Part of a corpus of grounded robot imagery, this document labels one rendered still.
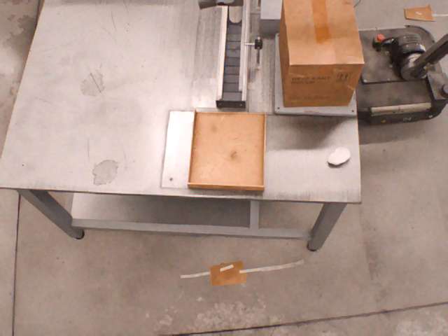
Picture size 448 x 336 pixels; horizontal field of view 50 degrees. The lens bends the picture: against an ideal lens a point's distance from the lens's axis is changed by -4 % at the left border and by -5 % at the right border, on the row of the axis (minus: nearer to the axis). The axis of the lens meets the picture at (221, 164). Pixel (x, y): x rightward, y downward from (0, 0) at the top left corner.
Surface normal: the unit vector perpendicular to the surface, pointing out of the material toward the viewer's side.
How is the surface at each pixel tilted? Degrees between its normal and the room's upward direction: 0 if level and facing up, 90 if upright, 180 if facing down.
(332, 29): 0
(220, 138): 0
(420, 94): 0
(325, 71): 90
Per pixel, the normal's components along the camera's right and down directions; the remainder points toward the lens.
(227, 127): -0.04, -0.40
